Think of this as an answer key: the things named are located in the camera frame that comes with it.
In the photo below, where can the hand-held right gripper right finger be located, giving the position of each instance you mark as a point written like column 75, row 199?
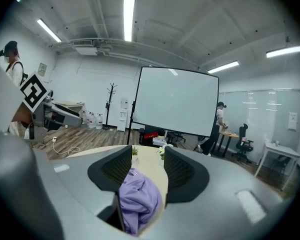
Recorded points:
column 215, row 189

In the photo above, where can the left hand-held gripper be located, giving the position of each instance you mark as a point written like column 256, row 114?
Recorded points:
column 36, row 99

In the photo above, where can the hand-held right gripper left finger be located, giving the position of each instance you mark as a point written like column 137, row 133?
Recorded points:
column 90, row 169

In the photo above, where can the purple sweatshirt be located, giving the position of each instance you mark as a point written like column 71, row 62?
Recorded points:
column 140, row 196

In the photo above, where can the person's left forearm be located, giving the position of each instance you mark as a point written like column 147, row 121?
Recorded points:
column 22, row 114

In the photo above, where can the white ceiling light fixture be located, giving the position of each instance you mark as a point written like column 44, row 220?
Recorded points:
column 48, row 30
column 223, row 67
column 285, row 51
column 129, row 19

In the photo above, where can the light wood desk white legs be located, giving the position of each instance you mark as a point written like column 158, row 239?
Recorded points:
column 70, row 104

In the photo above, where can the small white power strip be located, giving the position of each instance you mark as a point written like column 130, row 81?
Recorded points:
column 54, row 139

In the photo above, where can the group of large water bottles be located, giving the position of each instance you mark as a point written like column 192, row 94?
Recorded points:
column 92, row 121

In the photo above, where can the small green potted plant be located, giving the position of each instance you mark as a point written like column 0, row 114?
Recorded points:
column 135, row 152

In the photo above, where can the black coat rack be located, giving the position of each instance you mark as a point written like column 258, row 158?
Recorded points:
column 111, row 91

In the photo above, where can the round wooden table black legs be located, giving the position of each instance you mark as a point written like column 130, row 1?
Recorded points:
column 230, row 134

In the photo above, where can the small pink bag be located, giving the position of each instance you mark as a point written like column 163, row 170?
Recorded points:
column 244, row 139

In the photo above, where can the white water dispenser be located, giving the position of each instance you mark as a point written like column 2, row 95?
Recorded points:
column 122, row 119

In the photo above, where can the black high-back office chair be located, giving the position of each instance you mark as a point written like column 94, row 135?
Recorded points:
column 243, row 131

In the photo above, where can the white flower potted plant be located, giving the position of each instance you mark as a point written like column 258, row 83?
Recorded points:
column 162, row 151

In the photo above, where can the red box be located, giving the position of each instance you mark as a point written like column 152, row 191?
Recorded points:
column 150, row 135

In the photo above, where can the black stool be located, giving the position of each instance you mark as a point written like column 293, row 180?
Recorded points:
column 280, row 164

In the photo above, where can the flat white box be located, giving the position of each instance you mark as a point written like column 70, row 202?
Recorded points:
column 160, row 141

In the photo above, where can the ceiling air conditioner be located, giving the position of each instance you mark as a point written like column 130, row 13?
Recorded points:
column 86, row 49

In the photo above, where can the small white cup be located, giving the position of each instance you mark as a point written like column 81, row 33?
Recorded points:
column 277, row 143

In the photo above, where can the white board on black stand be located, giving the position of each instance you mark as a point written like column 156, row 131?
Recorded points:
column 175, row 99

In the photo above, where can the framed wall notice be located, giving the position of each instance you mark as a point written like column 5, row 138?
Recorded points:
column 42, row 69

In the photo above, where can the white wall-mounted box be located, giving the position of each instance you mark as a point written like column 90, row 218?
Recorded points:
column 292, row 121

